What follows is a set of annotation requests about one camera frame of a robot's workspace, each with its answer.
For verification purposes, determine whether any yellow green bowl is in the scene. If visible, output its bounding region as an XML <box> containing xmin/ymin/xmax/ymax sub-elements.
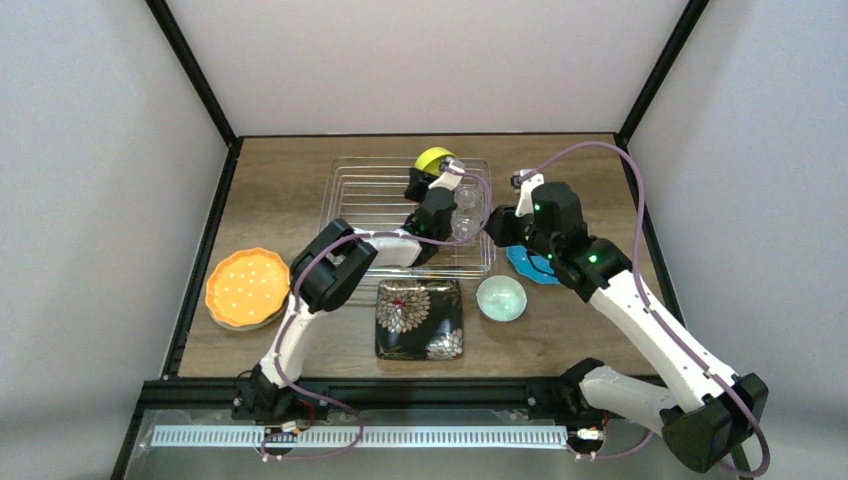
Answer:
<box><xmin>414</xmin><ymin>147</ymin><xmax>456</xmax><ymax>177</ymax></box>

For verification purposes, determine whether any small clear plastic cup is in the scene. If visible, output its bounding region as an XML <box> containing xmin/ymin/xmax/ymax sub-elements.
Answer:
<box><xmin>451</xmin><ymin>195</ymin><xmax>488</xmax><ymax>241</ymax></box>

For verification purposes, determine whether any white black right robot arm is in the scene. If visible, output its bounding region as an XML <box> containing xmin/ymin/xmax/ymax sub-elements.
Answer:
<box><xmin>485</xmin><ymin>175</ymin><xmax>769</xmax><ymax>473</ymax></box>

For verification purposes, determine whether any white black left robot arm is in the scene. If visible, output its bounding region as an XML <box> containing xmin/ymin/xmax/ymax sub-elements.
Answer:
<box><xmin>235</xmin><ymin>157</ymin><xmax>466</xmax><ymax>418</ymax></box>

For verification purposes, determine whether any blue polka dot plate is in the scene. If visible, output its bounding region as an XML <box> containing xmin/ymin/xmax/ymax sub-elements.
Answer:
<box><xmin>505</xmin><ymin>245</ymin><xmax>559</xmax><ymax>285</ymax></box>

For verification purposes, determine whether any pale green glass bowl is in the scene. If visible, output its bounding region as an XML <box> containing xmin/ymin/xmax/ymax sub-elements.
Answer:
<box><xmin>475</xmin><ymin>275</ymin><xmax>528</xmax><ymax>323</ymax></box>

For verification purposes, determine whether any black floral square plate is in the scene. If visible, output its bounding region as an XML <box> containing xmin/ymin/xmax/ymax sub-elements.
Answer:
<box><xmin>375</xmin><ymin>279</ymin><xmax>464</xmax><ymax>361</ymax></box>

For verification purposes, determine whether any orange polka dot plate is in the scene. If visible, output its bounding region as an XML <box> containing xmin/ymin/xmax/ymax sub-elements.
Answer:
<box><xmin>204</xmin><ymin>247</ymin><xmax>290</xmax><ymax>331</ymax></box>

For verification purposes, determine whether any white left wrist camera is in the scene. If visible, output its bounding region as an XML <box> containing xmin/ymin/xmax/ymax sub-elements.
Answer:
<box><xmin>429</xmin><ymin>158</ymin><xmax>465</xmax><ymax>200</ymax></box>

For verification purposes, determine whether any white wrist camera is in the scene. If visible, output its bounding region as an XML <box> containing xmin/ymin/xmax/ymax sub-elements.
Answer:
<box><xmin>429</xmin><ymin>158</ymin><xmax>465</xmax><ymax>200</ymax></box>
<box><xmin>510</xmin><ymin>169</ymin><xmax>545</xmax><ymax>218</ymax></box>

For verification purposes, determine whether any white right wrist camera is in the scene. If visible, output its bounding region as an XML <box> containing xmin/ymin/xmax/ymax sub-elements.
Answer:
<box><xmin>510</xmin><ymin>169</ymin><xmax>545</xmax><ymax>218</ymax></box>

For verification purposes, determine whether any metal wire dish rack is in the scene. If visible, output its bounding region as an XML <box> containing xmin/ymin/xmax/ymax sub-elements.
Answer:
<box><xmin>318</xmin><ymin>157</ymin><xmax>496</xmax><ymax>281</ymax></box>

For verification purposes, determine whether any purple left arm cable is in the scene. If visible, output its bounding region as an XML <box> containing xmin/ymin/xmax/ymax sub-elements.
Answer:
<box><xmin>258</xmin><ymin>168</ymin><xmax>495</xmax><ymax>463</ymax></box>

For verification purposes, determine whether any white slotted cable duct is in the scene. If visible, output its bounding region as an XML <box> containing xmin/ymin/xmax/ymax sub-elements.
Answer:
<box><xmin>146</xmin><ymin>425</ymin><xmax>568</xmax><ymax>449</ymax></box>

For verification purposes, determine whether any black aluminium frame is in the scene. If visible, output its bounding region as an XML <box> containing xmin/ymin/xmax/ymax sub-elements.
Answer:
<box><xmin>109</xmin><ymin>0</ymin><xmax>757</xmax><ymax>480</ymax></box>

